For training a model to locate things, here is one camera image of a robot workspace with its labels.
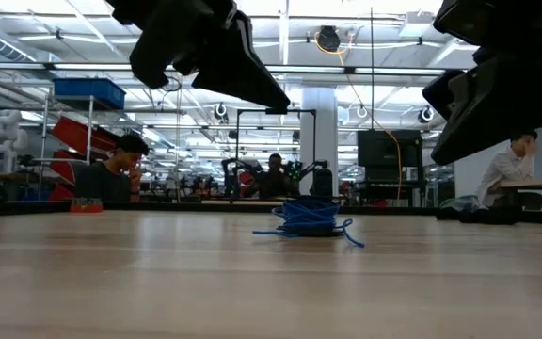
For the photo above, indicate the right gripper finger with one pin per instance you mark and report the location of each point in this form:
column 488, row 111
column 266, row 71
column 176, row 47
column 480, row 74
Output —
column 442, row 96
column 511, row 108

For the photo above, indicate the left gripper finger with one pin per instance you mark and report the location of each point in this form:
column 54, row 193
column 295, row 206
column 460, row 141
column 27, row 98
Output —
column 155, row 56
column 238, row 70

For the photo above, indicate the black background robot arm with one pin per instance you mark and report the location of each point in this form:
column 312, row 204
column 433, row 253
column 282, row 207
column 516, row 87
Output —
column 233, row 172
column 320, row 181

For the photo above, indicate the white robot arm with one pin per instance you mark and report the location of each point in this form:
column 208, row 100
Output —
column 5, row 139

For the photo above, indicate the person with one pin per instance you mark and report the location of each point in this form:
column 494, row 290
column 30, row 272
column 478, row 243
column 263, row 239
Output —
column 275, row 181
column 504, row 172
column 104, row 181

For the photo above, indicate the blue plastic tote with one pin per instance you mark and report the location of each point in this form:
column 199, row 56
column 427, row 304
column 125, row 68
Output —
column 90, row 90

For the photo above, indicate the thin vertical pole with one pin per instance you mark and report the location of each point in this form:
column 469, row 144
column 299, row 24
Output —
column 371, row 70

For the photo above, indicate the wooden side table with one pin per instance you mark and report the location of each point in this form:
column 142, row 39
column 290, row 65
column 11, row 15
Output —
column 534, row 184

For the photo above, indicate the black monitor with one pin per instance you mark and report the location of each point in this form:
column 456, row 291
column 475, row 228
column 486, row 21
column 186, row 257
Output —
column 384, row 150

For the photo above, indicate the metal shelf rack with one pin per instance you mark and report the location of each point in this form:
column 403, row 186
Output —
column 90, row 127

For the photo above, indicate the white building column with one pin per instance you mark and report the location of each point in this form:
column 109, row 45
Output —
column 318, row 141

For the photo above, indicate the red plastic bin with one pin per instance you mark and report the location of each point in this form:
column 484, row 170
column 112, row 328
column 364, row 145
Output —
column 59, row 192
column 75, row 134
column 61, row 167

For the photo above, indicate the small red box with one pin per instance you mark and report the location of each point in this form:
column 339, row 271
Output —
column 86, row 206

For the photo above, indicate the black camera gantry frame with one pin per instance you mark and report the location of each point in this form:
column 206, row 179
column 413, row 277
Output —
column 275, row 111

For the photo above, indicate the black aluminium table frame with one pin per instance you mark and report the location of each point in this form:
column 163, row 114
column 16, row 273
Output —
column 26, row 208

